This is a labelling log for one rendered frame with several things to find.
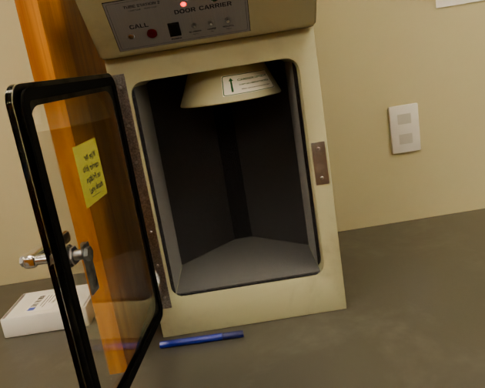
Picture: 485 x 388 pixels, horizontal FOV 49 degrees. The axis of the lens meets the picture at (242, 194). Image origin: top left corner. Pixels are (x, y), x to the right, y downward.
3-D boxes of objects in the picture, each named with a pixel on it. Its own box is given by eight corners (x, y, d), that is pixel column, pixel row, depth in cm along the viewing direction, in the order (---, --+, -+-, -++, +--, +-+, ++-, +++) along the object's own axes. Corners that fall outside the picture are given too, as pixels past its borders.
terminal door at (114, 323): (163, 315, 89) (112, 72, 79) (101, 444, 60) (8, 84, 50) (158, 316, 89) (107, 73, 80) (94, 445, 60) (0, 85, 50)
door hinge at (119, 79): (157, 309, 91) (107, 76, 81) (172, 307, 91) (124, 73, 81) (155, 313, 89) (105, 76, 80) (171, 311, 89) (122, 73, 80)
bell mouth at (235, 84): (184, 103, 101) (178, 74, 100) (276, 88, 101) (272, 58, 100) (175, 112, 84) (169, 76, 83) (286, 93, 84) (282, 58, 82)
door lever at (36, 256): (95, 242, 67) (91, 222, 67) (65, 271, 58) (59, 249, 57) (55, 246, 68) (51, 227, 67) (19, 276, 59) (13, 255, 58)
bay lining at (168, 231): (183, 246, 114) (151, 78, 105) (303, 227, 114) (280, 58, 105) (172, 294, 90) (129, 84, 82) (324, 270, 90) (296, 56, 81)
